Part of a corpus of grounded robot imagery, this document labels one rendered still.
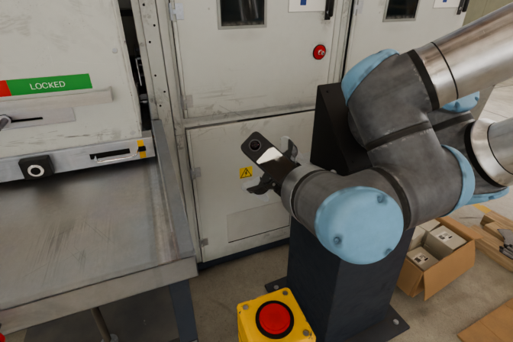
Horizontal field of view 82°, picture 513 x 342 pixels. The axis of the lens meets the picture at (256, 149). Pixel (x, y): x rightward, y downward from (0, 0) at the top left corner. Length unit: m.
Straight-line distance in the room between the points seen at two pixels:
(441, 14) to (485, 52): 1.23
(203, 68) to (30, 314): 0.82
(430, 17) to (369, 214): 1.35
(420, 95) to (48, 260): 0.66
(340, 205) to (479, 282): 1.63
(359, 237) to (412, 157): 0.13
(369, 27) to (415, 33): 0.26
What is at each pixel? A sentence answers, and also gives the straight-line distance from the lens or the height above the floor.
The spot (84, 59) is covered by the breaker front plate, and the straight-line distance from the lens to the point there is 0.80.
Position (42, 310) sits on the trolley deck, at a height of 0.82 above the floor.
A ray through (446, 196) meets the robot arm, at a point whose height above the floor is 1.05.
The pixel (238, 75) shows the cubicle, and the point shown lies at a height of 0.99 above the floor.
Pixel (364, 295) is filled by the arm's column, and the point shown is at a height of 0.28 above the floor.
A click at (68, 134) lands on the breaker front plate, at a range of 0.86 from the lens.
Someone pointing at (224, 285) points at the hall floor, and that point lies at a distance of 1.59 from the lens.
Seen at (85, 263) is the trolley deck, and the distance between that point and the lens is 0.64.
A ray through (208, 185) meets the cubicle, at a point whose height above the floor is 0.53.
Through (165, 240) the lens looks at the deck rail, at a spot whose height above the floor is 0.85.
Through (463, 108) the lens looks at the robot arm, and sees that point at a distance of 0.78.
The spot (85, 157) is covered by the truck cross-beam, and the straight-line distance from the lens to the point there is 0.87.
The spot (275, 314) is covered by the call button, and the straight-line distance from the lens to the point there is 0.44.
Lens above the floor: 1.28
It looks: 29 degrees down
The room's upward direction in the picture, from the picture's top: straight up
